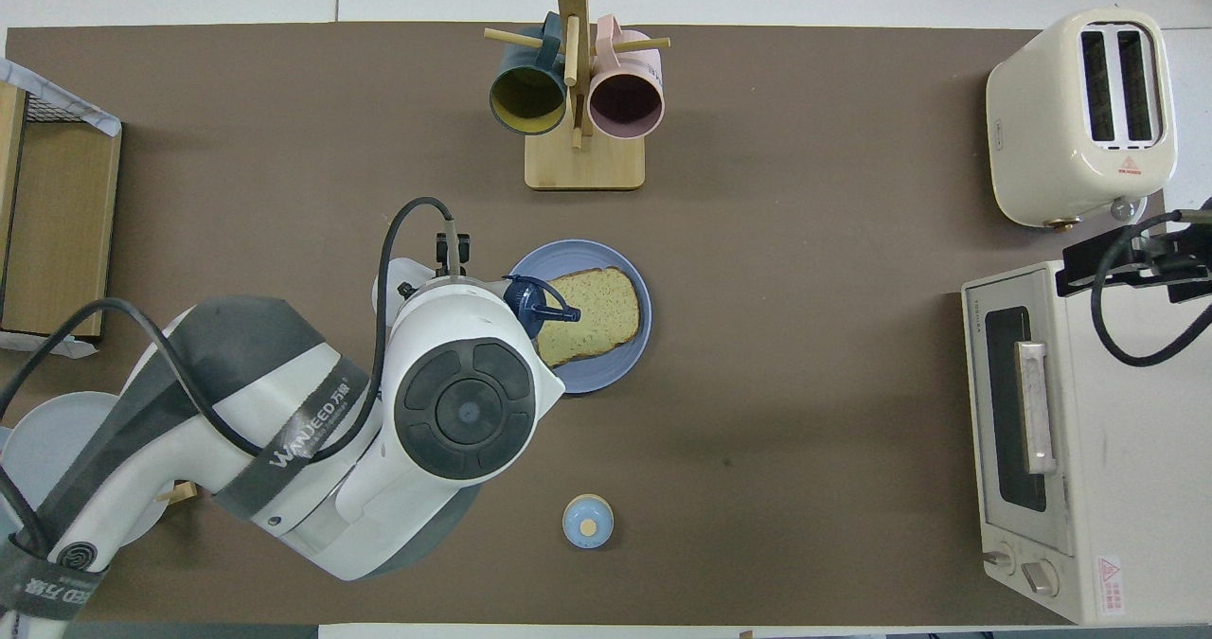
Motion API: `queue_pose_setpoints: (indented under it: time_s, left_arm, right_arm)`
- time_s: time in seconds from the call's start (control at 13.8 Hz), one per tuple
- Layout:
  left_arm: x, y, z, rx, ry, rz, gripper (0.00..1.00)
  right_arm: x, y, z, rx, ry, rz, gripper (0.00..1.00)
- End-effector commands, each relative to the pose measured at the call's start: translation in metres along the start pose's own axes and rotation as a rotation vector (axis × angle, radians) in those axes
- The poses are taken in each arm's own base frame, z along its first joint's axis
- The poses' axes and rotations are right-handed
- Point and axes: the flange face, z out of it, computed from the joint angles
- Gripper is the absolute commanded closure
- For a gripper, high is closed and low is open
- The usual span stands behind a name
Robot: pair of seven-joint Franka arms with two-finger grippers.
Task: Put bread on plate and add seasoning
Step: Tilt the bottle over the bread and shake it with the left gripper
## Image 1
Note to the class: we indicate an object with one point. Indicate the white crumpled sheet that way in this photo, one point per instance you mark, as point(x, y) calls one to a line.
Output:
point(38, 344)

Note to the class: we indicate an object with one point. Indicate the brown table mat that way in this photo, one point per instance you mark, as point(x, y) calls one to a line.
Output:
point(805, 241)

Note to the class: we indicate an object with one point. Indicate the grey plate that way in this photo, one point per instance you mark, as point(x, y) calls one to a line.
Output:
point(33, 445)

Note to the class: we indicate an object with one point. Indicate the dark teal mug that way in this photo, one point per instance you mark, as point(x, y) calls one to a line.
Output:
point(527, 99)

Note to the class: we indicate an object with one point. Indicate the toasted bread slice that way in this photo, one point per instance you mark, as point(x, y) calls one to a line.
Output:
point(597, 312)

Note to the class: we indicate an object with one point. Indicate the translucent seasoning bottle blue cap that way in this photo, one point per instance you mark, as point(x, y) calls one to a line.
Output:
point(530, 303)

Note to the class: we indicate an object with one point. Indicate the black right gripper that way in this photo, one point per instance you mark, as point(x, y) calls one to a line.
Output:
point(1169, 249)

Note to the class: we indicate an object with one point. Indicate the white checked cloth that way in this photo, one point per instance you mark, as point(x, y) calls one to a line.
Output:
point(57, 99)

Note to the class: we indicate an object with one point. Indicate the wooden plate rack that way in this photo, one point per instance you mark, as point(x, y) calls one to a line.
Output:
point(178, 493)

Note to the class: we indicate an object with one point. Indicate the wooden mug tree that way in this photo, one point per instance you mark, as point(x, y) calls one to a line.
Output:
point(584, 166)

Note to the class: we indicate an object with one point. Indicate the blue round plate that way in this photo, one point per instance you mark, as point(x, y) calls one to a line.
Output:
point(625, 364)

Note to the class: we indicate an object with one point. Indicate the cream two-slot toaster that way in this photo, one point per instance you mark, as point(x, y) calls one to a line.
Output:
point(1037, 128)

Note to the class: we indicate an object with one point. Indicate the pink mug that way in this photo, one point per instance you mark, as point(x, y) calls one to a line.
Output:
point(625, 104)

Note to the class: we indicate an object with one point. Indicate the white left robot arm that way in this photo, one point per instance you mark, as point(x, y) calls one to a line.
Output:
point(237, 402)

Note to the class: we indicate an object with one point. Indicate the white toaster oven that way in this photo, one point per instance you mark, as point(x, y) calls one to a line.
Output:
point(1136, 488)

